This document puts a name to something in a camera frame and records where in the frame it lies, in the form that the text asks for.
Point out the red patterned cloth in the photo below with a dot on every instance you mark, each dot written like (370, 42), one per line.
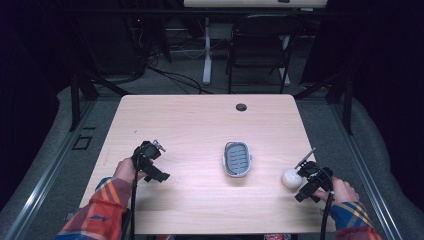
(277, 237)

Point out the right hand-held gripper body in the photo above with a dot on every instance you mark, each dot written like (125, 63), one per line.
(315, 181)

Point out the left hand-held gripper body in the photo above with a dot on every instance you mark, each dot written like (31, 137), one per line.
(148, 156)

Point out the dark round table grommet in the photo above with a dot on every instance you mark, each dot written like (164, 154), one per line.
(241, 107)

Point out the white desk top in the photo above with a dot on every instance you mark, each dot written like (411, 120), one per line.
(255, 3)

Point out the grey and white soap dish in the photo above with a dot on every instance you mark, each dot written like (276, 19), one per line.
(237, 159)

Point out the white desk leg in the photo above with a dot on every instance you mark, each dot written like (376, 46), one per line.
(207, 53)

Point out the black floor socket frame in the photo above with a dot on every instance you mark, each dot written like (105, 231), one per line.
(82, 142)

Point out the person's left hand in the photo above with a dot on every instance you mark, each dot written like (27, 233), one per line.
(126, 170)

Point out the grey metal floor rail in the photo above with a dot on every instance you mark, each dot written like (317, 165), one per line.
(46, 180)
(363, 173)

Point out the black folding chair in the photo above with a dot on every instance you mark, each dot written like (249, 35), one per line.
(260, 50)

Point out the person's right hand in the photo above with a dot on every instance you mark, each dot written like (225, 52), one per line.
(343, 191)

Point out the black metal stand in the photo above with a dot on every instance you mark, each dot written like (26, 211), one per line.
(346, 103)
(76, 100)

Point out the white round soap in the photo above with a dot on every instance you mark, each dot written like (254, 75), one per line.
(292, 178)

